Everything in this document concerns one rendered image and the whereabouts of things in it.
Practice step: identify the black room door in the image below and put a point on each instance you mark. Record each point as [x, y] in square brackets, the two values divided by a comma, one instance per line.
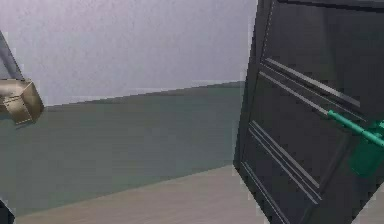
[293, 140]

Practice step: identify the tan box-shaped object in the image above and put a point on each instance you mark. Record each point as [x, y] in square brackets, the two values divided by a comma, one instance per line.
[20, 100]

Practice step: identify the grey slanted post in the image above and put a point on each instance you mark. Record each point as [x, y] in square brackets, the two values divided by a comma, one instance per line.
[9, 61]

